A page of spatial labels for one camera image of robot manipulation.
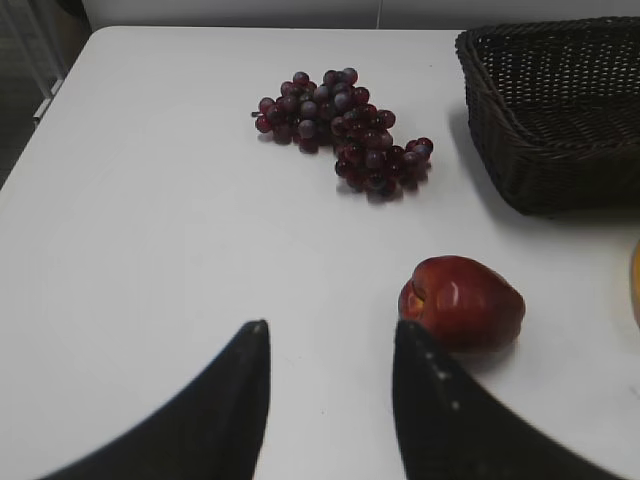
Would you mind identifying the yellow banana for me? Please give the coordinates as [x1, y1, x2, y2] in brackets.
[629, 242, 640, 326]

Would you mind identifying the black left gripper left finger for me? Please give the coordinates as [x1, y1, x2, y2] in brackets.
[50, 320, 271, 479]

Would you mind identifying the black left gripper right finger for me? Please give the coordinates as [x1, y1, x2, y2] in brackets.
[392, 320, 615, 479]

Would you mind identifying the red apple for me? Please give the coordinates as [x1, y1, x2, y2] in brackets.
[398, 255, 526, 353]

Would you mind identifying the dark red grape bunch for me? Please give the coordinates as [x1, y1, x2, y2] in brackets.
[251, 67, 434, 200]

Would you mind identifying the black woven basket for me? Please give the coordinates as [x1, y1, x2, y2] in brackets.
[455, 17, 639, 215]

